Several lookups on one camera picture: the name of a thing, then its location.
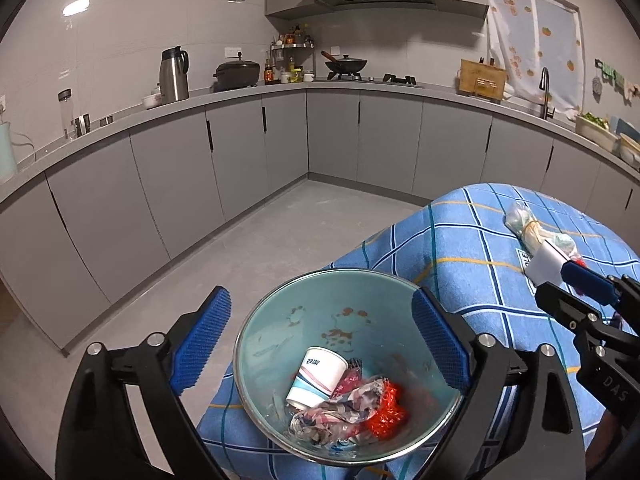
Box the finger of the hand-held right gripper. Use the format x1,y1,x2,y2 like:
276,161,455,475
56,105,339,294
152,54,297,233
557,255,623,308
532,280,608,346

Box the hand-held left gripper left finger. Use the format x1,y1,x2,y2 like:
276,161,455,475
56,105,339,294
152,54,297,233
55,285,232,480

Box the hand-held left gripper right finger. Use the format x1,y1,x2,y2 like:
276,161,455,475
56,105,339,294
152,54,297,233
411,287,586,480

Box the red plastic bag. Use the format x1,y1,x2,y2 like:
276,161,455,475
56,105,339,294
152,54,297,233
364,381,408,441

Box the pink plastic wrapper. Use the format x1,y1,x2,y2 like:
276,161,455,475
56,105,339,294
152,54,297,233
335,365,366,396

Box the teal waste bin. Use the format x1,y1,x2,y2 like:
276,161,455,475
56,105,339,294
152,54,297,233
232,269,463,468

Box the plaid wrapper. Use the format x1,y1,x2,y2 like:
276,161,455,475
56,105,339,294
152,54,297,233
290,377,396,448

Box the white paper cup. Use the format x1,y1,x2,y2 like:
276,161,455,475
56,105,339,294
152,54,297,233
286,346,349,411

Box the clear bag with tissue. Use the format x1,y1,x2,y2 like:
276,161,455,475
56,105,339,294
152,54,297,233
502,201,581,263

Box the blue plaid tablecloth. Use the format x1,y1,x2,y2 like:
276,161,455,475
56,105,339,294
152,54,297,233
196,182,640,480

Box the white plastic basin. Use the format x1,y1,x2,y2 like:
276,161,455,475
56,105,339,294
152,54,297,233
575,116,618,153

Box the blue lidded container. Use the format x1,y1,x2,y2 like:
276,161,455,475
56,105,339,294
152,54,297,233
609,117,640,140

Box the grey kitchen counter cabinets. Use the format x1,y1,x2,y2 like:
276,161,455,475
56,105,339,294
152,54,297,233
0,80,640,356

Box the dark kitchen faucet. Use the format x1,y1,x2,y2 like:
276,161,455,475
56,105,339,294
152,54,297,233
538,66,556,121

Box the white printed curtain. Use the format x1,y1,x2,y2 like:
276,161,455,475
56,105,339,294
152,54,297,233
485,0,585,113

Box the gas stove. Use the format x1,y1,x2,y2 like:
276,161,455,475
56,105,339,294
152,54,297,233
327,72,426,88

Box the glass jar with black lid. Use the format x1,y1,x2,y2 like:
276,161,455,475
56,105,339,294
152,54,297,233
57,88,78,140

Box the steel thermos jug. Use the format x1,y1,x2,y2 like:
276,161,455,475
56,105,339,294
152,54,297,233
159,46,191,103

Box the mint green kettle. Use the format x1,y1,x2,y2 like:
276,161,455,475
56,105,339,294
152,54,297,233
0,122,18,184

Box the black wok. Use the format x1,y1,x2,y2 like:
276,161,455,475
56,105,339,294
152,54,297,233
321,50,368,75

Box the spice rack with bottles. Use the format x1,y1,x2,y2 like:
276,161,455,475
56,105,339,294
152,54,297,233
263,23,317,84

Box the wall hook rack with cloths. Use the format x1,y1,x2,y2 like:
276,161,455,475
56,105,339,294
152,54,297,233
594,58,640,106

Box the black wall outlets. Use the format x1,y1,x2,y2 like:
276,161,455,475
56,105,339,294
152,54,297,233
75,114,115,133

